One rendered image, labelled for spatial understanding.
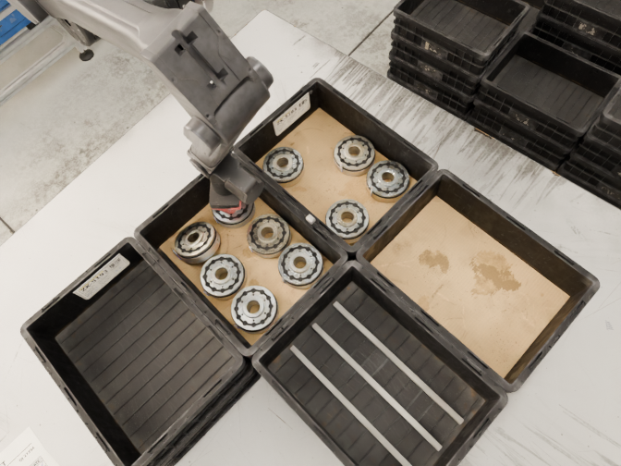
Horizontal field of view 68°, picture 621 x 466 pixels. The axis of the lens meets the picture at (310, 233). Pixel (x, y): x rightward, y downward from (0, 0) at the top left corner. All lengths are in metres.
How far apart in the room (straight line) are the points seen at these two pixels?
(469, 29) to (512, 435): 1.45
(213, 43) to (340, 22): 2.26
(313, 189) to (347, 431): 0.56
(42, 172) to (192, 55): 2.16
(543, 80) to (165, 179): 1.46
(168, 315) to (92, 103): 1.80
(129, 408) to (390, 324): 0.59
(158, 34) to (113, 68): 2.34
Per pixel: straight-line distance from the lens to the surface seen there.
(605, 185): 1.98
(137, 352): 1.14
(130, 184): 1.47
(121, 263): 1.15
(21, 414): 1.40
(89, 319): 1.21
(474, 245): 1.14
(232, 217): 1.13
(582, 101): 2.07
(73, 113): 2.76
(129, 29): 0.55
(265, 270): 1.09
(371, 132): 1.18
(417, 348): 1.04
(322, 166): 1.20
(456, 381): 1.05
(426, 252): 1.11
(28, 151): 2.75
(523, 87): 2.04
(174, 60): 0.49
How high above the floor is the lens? 1.85
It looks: 66 degrees down
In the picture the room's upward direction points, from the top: 11 degrees counter-clockwise
